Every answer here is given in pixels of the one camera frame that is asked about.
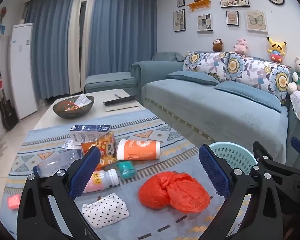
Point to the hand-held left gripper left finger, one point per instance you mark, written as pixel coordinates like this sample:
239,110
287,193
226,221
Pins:
85,172

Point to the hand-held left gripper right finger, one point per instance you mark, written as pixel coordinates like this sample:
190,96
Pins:
215,172

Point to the light green plastic basket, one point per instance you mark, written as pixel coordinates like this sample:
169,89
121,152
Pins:
235,155

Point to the orange panda snack packet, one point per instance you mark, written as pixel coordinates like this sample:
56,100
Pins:
106,147

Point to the teal small container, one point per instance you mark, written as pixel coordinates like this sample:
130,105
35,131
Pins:
126,170

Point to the orange paper cup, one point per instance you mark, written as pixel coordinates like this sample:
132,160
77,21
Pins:
140,150

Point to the white bottle with pink label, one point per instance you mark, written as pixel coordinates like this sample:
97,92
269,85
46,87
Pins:
105,180

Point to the silver foil wrapper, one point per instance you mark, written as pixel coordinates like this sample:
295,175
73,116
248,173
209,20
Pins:
68,144

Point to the clear plastic bottle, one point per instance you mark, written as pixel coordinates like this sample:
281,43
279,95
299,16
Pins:
52,163

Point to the blue and white milk carton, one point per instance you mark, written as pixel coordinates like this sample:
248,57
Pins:
90,132

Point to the polka dot tissue pack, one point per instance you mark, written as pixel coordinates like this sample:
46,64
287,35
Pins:
105,210

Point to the orange plastic bag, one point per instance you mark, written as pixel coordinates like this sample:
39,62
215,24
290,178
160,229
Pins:
175,192

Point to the white coffee table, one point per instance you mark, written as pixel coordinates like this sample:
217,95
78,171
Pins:
100,116

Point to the dark round bowl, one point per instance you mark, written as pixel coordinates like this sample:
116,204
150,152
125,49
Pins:
72,113

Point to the large blue cushion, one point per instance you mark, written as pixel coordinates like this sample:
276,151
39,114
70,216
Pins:
250,95

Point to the blue sofa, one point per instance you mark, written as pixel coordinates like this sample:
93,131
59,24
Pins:
210,110

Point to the floral cushion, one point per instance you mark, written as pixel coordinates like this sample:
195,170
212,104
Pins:
250,70
205,63
280,82

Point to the white paper packet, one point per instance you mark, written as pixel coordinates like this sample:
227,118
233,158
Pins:
83,100

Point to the blue patterned rug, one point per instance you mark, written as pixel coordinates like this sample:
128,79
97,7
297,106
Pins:
152,130

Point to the grey notebook with black cover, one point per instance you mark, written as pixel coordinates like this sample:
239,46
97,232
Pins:
120,105

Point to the pink soft block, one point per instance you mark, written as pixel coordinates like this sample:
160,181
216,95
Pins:
13,202

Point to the blue pen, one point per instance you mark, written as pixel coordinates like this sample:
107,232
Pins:
118,96

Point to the yellow plush toy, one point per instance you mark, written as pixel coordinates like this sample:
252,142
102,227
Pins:
276,50

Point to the small blue cushion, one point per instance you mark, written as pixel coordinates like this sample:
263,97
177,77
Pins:
192,78

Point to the black guitar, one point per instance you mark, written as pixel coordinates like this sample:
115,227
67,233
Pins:
7,112

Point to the pink pig plush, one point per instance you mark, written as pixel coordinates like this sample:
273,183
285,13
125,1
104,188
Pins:
240,46

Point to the white refrigerator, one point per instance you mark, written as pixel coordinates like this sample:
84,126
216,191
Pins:
23,72

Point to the brown monkey plush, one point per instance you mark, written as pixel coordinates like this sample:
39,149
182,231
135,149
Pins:
217,45

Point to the butterfly framed picture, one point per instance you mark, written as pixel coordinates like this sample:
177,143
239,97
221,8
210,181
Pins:
256,21

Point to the blue curtain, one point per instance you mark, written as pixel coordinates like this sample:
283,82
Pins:
50,47
122,30

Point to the white curtain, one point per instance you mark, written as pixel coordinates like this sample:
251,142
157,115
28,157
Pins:
80,42

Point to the square black framed picture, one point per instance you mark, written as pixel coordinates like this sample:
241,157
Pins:
232,18

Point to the newspaper print canvas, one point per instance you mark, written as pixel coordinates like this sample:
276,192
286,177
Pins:
205,23

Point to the tall black framed picture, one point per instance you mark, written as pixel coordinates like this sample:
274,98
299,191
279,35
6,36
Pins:
179,20

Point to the tiny black framed picture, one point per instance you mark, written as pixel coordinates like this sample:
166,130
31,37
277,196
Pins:
180,2

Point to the orange wall shelf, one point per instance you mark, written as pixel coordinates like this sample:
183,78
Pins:
198,5

